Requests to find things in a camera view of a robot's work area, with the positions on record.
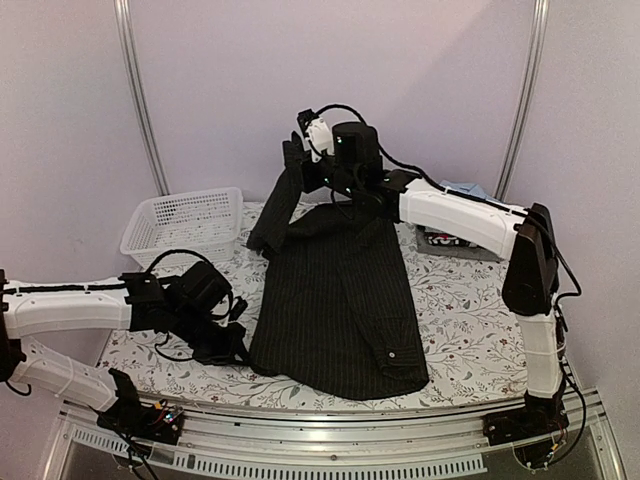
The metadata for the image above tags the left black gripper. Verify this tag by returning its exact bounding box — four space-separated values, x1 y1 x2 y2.
171 305 252 369

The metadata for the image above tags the black pinstriped long sleeve shirt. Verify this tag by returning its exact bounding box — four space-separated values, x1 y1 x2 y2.
245 164 430 400

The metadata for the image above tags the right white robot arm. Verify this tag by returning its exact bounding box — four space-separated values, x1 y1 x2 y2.
291 108 568 436

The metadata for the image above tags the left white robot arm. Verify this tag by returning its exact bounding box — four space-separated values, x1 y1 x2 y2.
1 249 250 434

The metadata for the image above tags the white plastic basket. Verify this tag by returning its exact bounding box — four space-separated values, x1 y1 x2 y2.
120 187 243 268

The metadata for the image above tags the black white printed folded shirt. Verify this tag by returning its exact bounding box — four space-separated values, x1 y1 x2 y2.
424 231 478 248

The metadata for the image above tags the light blue folded shirt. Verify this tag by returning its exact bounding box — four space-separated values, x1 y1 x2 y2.
440 181 489 199

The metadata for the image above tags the floral patterned table mat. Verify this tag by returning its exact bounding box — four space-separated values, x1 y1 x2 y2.
98 224 527 413

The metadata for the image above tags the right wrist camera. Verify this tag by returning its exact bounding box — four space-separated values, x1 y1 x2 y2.
297 109 334 163

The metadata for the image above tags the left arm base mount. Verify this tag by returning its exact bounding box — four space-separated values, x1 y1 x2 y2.
97 399 185 445

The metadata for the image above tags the left aluminium frame post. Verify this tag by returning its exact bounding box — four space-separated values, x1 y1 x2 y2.
113 0 170 196

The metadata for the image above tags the aluminium frame post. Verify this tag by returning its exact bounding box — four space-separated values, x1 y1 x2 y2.
113 0 170 196
494 0 550 201

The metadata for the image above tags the aluminium front rail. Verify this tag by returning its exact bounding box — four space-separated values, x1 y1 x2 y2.
43 389 630 479

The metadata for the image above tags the right aluminium frame post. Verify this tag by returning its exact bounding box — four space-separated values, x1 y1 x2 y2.
494 0 550 201

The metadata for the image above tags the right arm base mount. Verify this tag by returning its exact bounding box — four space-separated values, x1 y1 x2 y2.
482 396 569 446

